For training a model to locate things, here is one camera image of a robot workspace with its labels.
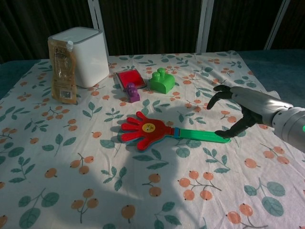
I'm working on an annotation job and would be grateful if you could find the white frame post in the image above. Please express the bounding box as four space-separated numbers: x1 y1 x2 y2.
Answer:
87 0 110 57
196 0 215 53
264 0 293 51

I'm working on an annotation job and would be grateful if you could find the red flat box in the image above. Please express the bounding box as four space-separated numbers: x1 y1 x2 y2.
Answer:
115 68 146 91

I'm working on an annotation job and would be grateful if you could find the purple toy block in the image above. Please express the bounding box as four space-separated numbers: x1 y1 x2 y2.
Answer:
125 82 141 104

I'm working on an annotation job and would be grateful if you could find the red hand clapper green handle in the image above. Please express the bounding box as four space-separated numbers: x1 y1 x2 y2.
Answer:
120 111 232 152

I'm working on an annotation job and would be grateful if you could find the brown spout pouch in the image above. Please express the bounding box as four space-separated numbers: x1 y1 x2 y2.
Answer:
48 39 78 105

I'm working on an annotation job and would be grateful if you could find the floral tablecloth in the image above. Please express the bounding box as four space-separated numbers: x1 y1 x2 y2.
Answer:
0 50 305 229

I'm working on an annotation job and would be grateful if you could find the green toy block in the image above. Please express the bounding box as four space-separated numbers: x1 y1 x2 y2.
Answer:
149 68 175 95

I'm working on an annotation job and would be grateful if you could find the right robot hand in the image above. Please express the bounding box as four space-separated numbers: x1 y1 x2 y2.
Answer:
206 84 294 139

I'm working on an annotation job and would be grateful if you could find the white bin grey lid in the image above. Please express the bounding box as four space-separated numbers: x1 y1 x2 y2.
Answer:
48 27 110 88

